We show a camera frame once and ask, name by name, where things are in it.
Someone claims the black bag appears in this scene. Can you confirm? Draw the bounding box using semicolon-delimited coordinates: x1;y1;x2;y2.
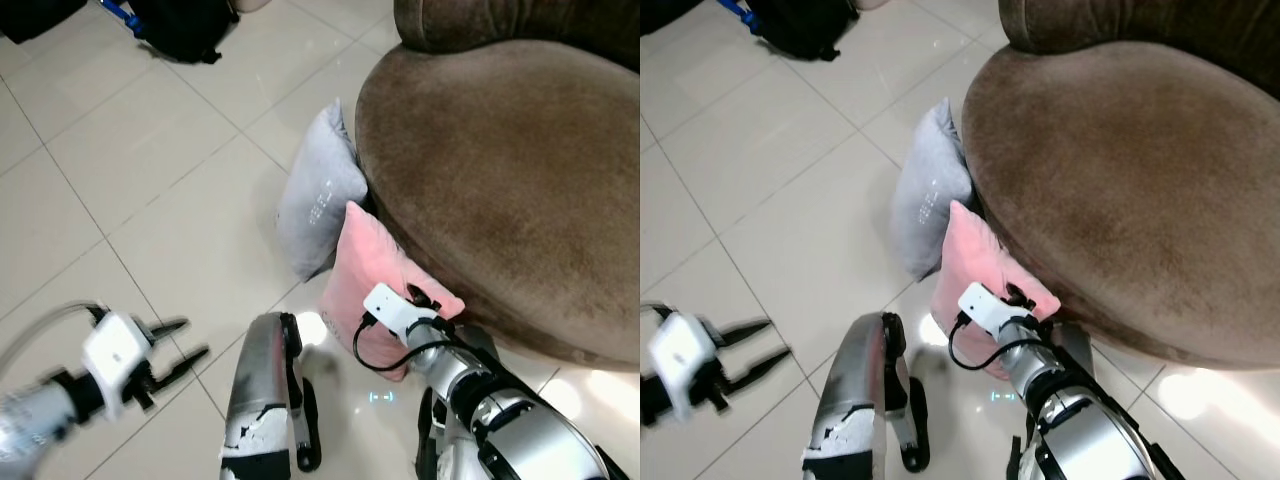
130;0;241;65
752;0;861;63

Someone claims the blue strap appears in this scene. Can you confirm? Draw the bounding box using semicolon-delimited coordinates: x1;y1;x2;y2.
715;0;766;36
98;0;146;39

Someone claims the pink pillow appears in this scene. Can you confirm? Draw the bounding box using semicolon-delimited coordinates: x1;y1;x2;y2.
318;201;466;382
930;200;1061;381

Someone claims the silver robot right leg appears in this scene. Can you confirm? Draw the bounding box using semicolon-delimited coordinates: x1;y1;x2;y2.
1060;322;1097;371
458;322;503;366

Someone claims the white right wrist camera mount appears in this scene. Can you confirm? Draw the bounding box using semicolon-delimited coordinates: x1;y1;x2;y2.
957;282;1036;336
362;283;441;343

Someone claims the silver robot left leg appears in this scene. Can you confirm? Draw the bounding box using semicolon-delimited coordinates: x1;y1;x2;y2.
802;312;931;480
220;312;323;480

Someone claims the grey pillow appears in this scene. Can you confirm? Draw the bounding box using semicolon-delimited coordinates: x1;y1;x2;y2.
888;98;976;283
276;98;371;283

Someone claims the silver robot leg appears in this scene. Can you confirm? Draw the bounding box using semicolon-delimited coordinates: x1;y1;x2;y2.
220;312;323;480
802;312;931;480
458;322;503;366
1060;322;1097;371

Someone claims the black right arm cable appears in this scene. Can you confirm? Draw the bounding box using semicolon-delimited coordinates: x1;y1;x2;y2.
947;312;1023;371
352;312;433;377

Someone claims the brown velvet round sofa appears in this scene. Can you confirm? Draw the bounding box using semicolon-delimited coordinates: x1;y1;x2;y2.
354;0;641;373
962;0;1280;371

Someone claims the dark black object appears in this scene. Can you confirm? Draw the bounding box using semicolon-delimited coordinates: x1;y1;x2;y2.
0;0;89;45
640;0;706;36

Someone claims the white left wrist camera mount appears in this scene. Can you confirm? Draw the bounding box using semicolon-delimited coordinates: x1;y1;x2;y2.
648;310;719;421
82;312;153;421

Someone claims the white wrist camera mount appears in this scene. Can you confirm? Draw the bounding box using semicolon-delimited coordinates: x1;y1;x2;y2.
648;310;719;421
362;283;441;343
82;312;153;421
957;282;1036;336

